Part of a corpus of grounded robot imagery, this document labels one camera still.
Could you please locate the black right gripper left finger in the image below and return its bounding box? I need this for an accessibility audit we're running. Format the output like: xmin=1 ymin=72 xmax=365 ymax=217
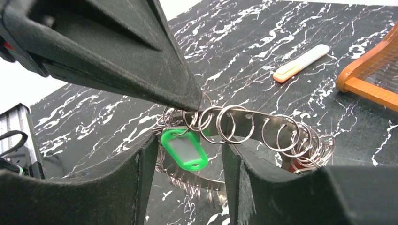
xmin=0 ymin=135 xmax=158 ymax=225

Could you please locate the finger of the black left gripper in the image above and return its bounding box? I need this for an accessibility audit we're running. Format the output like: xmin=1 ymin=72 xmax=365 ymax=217
xmin=0 ymin=0 xmax=202 ymax=111

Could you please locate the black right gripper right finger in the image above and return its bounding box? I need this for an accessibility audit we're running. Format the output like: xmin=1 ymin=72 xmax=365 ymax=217
xmin=222 ymin=144 xmax=398 ymax=225

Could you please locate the green headed key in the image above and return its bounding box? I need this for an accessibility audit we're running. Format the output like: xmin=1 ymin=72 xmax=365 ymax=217
xmin=161 ymin=127 xmax=208 ymax=171

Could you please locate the orange wooden two-tier shelf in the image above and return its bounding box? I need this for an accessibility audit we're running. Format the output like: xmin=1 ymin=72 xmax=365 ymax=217
xmin=336 ymin=24 xmax=398 ymax=111

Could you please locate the grey orange marker pen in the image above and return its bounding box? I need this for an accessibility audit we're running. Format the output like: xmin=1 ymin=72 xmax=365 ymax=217
xmin=273 ymin=44 xmax=330 ymax=83

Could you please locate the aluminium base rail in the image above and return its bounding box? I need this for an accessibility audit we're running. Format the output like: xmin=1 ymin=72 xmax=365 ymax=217
xmin=0 ymin=103 xmax=46 ymax=180

